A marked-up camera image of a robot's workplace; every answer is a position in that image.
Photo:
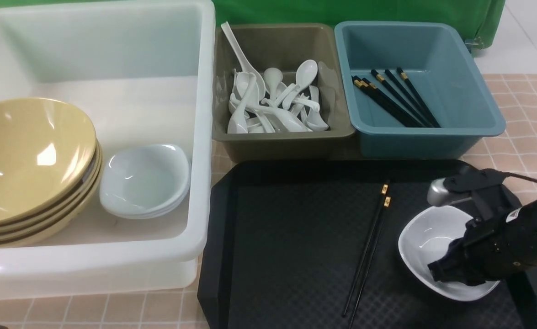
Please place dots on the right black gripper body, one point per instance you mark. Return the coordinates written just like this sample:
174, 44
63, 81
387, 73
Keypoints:
497, 248

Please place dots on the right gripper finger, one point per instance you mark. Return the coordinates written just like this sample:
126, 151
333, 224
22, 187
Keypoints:
446, 269

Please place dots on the white square side dish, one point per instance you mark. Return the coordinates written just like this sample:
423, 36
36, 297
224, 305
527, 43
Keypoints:
425, 239

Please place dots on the black chopstick gold tip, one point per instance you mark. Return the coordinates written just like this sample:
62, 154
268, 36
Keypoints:
358, 272
370, 253

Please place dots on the white ceramic soup spoon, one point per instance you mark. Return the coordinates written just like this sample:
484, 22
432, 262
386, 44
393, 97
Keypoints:
237, 123

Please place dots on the yellow noodle bowl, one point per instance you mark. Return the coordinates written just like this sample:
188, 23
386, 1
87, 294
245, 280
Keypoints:
46, 147

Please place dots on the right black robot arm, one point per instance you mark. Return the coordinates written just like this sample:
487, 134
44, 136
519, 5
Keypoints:
488, 211

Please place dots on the white spoon upright bowl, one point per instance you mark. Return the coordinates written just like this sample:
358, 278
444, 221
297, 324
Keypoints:
305, 75

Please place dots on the bottom stacked yellow bowl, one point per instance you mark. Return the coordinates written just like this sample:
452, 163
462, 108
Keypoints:
35, 228

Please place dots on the stacked yellow bowl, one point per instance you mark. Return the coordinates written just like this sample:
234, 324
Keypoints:
63, 206
46, 229
35, 228

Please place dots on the middle stacked yellow bowl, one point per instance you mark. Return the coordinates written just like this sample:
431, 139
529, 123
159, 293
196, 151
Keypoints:
46, 229

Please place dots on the top stacked yellow bowl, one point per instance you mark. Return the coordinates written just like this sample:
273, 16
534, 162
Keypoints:
63, 206

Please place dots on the black plastic serving tray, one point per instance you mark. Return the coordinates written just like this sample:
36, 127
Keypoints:
285, 238

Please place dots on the teal blue plastic bin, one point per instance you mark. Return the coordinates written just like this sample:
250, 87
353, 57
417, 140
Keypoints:
444, 73

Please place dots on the white spoon right side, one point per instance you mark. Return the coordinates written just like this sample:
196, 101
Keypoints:
314, 120

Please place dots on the metal clamp on backdrop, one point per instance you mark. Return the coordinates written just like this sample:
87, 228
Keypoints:
474, 44

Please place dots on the white spoon centre long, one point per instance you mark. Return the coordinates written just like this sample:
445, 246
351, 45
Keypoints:
291, 123

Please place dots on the green cloth backdrop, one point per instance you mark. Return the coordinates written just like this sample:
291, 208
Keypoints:
470, 18

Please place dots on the white spoon small round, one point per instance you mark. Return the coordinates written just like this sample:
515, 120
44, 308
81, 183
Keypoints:
272, 77

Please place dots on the olive green plastic bin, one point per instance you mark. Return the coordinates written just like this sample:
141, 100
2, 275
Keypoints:
285, 47

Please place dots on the tall leaning white spoon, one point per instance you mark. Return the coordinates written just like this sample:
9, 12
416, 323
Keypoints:
245, 64

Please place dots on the top stacked white dish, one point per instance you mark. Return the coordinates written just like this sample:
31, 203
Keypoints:
145, 178

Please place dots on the large white plastic tub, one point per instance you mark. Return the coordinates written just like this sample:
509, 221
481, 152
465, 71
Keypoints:
143, 71

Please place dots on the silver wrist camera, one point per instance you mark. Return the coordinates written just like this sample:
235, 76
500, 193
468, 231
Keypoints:
439, 196

